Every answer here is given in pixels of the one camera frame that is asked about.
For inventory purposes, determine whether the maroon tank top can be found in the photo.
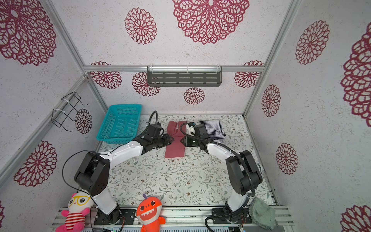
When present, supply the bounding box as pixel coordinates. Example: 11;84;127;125
165;121;185;159

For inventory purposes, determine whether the blue white striped tank top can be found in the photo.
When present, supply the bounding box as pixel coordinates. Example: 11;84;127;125
200;119;226;140

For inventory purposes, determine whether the floral tablecloth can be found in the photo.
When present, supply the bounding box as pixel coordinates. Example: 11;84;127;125
108;114;276;206

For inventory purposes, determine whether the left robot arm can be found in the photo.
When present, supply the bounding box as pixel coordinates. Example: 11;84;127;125
74;123;174;224

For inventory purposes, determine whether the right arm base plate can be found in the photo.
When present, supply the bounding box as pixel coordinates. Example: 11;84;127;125
211;208;252;224

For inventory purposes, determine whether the green cloth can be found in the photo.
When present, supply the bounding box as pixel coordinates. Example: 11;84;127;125
248;198;276;231

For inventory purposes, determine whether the teal plastic basket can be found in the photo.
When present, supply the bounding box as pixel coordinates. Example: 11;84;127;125
97;104;142;144

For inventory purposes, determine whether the grey wall shelf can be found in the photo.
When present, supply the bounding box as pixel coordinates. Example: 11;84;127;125
147;66;223;87

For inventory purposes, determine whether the black wire wall rack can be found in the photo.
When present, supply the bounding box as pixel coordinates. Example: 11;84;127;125
51;91;88;132

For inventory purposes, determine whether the white pink plush doll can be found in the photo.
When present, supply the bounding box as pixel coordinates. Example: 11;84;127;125
56;191;94;232

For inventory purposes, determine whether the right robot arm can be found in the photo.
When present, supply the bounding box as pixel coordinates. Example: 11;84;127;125
180;122;263;213

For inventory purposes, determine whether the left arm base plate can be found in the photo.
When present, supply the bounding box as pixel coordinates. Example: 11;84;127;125
93;208;136;226

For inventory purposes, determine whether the red monster plush toy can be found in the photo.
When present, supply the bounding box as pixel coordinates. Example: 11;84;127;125
136;194;166;232

